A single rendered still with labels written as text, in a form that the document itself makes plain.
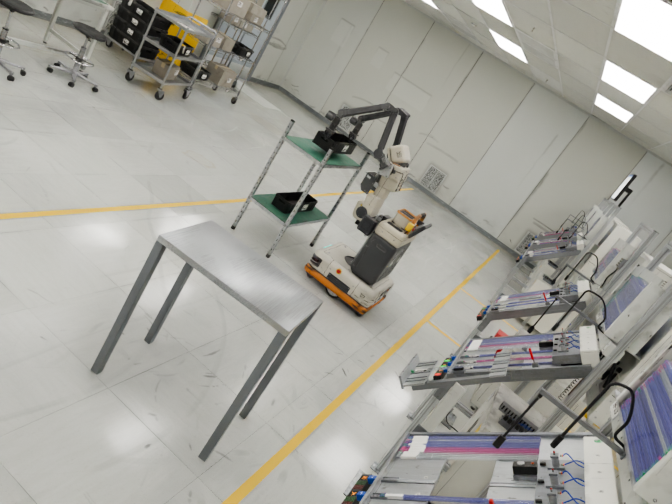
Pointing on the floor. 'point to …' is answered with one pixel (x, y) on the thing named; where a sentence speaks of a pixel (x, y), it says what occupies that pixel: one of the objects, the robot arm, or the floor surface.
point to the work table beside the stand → (233, 249)
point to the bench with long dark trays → (63, 37)
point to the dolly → (141, 14)
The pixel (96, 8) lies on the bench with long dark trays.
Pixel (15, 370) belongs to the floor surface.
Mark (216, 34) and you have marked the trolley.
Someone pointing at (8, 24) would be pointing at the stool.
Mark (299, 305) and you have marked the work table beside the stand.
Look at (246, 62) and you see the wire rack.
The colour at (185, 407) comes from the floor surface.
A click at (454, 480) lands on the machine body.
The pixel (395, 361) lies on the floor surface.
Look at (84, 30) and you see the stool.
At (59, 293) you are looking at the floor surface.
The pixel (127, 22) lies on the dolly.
